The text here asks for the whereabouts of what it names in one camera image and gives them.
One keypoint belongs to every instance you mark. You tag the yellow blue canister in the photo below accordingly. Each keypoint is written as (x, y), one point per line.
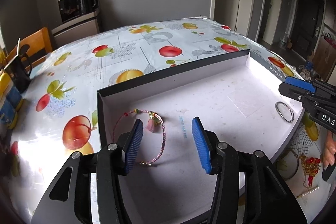
(11, 101)

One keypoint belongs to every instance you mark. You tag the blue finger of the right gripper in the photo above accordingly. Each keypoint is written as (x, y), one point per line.
(296, 89)

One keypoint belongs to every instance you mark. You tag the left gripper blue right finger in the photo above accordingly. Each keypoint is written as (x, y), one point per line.
(202, 144)

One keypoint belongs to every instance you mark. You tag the grey cabinet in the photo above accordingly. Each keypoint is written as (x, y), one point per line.
(76, 29)

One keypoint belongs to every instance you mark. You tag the wooden chair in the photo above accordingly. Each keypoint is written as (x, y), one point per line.
(37, 46)

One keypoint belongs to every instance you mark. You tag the right hand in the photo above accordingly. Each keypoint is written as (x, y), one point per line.
(329, 152)

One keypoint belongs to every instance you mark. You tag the water bottle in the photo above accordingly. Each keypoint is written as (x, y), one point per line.
(283, 41)

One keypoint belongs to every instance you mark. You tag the gold chain red beads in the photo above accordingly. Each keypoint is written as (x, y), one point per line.
(310, 167)

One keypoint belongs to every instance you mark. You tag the pearl hair pin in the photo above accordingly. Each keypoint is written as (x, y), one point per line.
(312, 190)

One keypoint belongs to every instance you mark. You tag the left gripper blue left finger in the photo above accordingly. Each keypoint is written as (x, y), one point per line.
(131, 143)

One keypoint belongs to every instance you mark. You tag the black shallow cardboard box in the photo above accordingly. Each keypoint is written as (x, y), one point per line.
(235, 95)

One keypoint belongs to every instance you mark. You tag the fruit pattern tablecloth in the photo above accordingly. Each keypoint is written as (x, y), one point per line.
(60, 113)

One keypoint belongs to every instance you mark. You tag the black mug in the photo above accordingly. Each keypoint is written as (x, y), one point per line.
(17, 70)

